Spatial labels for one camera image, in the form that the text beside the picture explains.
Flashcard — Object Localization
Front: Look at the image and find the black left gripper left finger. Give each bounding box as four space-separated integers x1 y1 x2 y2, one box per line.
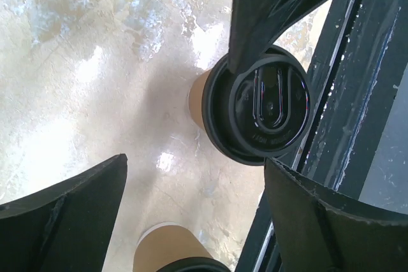
1 154 128 271

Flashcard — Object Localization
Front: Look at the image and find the black plastic cup lid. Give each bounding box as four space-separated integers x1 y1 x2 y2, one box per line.
157 257 230 272

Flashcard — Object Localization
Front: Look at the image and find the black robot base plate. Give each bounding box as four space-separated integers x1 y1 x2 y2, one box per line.
234 0 408 272

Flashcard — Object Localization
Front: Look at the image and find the brown paper cup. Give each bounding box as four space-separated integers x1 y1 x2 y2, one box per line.
187 69 211 130
133 222 211 271

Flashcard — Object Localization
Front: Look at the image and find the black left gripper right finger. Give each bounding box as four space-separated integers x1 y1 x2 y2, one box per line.
264 159 407 271

